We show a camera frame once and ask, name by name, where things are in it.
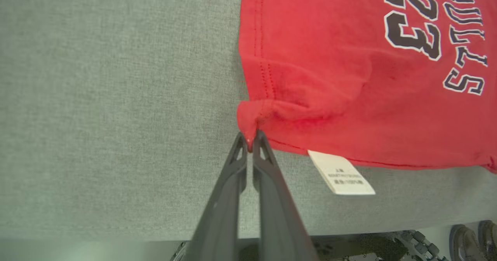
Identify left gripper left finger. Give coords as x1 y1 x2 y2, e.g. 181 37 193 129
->
188 132 248 261

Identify dark robot wheeled base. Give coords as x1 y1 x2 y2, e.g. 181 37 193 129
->
169 230 449 261

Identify brown shoe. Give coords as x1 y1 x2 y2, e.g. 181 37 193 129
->
450 224 484 261

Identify red Bulls 23 shorts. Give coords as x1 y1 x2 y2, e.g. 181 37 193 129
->
236 0 497 196

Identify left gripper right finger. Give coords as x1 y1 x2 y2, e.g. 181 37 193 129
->
252 130 321 261

